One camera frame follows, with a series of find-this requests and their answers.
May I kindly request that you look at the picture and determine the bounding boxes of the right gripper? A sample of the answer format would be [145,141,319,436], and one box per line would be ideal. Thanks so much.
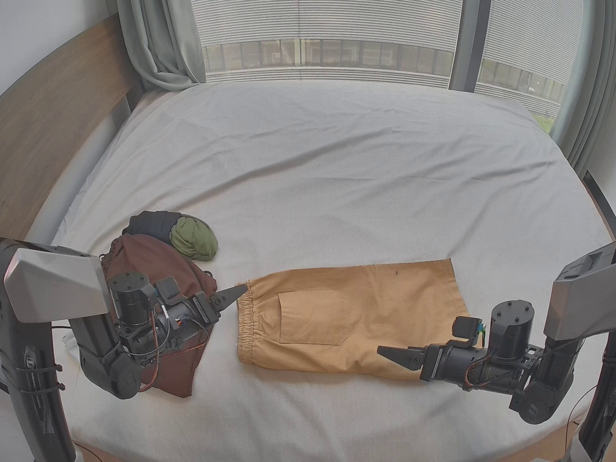
[377,343,492,389]

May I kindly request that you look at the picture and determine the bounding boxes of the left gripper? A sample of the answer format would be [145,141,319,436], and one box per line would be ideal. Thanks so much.
[164,293,223,338]

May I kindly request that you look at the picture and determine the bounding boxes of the tan shorts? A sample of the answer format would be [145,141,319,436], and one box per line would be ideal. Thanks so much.
[236,257,470,380]

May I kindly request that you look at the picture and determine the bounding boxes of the bed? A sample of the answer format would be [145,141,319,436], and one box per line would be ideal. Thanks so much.
[0,13,616,462]

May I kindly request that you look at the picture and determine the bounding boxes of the brown garment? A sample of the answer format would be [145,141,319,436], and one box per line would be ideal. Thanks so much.
[91,233,219,398]

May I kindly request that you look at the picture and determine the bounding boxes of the green garment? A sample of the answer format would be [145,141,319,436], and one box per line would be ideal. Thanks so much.
[171,216,218,262]

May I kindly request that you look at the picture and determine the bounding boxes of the black garment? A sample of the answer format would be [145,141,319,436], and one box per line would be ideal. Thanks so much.
[122,211,181,247]

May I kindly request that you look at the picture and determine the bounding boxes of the grey-green curtain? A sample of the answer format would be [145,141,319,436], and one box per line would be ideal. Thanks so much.
[113,0,208,92]
[549,0,616,177]

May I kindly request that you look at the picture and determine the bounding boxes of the window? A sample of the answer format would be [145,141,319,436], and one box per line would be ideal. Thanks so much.
[185,0,588,133]

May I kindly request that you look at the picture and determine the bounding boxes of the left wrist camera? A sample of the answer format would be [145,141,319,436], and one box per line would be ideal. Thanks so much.
[154,277,181,307]

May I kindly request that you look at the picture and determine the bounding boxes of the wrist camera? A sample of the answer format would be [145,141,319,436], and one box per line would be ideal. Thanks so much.
[451,316,484,347]
[154,277,181,307]

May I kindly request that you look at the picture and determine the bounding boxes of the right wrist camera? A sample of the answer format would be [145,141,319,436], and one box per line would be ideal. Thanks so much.
[451,316,484,347]

